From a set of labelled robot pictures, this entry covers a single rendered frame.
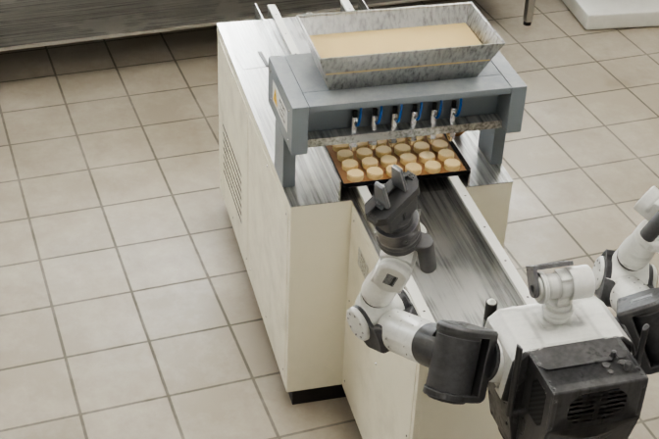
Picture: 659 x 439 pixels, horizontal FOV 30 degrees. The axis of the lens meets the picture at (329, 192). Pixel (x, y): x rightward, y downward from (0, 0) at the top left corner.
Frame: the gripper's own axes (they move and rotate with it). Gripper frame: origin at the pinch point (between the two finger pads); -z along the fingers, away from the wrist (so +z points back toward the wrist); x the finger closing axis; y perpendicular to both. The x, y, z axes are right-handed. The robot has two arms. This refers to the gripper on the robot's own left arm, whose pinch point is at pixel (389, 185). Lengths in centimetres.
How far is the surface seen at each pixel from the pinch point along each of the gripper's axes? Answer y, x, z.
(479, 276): -22, 44, 114
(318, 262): -75, 28, 139
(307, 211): -80, 32, 120
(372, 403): -37, 9, 159
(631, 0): -160, 327, 333
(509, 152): -119, 172, 273
